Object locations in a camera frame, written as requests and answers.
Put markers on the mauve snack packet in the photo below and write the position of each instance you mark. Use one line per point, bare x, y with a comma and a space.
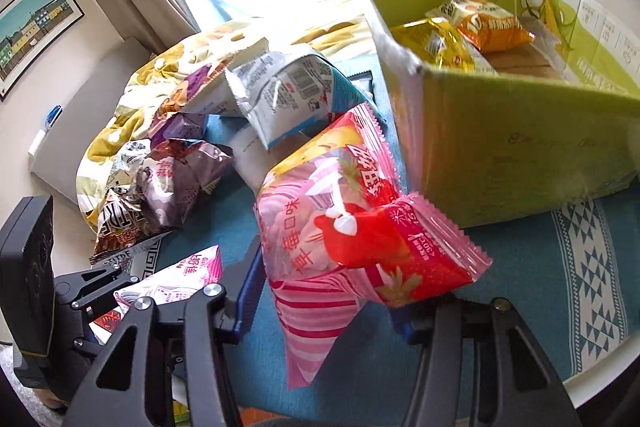
185, 182

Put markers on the red pink snack packet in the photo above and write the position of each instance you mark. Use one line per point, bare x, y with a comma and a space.
420, 257

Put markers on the green cardboard box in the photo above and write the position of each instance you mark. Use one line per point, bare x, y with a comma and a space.
500, 147

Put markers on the floral striped blanket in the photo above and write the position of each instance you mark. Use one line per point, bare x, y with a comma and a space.
97, 147

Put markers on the pink white snack packet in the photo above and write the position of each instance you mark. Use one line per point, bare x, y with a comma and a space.
175, 279

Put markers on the blue white small object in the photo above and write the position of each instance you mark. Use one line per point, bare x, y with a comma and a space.
53, 117

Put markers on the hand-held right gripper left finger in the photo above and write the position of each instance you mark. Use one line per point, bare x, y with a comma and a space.
248, 302

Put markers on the framed wall picture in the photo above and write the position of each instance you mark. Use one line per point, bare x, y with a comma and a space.
35, 32

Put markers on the yellow snack packet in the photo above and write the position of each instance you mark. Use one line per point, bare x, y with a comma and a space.
430, 42

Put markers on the purple orange snack packet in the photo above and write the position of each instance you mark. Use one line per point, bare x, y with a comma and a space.
200, 87

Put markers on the pink striped snack packet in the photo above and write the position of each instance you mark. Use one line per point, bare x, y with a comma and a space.
305, 217

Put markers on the white blue snack packet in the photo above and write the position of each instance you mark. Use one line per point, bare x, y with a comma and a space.
295, 92

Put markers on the black white patterned snack packet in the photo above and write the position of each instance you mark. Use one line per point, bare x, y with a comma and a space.
127, 162

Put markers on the small purple snack packet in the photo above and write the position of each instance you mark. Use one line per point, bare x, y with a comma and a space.
175, 129

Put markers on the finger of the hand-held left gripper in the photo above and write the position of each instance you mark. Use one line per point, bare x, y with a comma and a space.
92, 342
95, 282

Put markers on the grey headboard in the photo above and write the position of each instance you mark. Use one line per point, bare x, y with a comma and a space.
90, 107

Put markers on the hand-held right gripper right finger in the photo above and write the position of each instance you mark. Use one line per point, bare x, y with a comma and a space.
406, 327

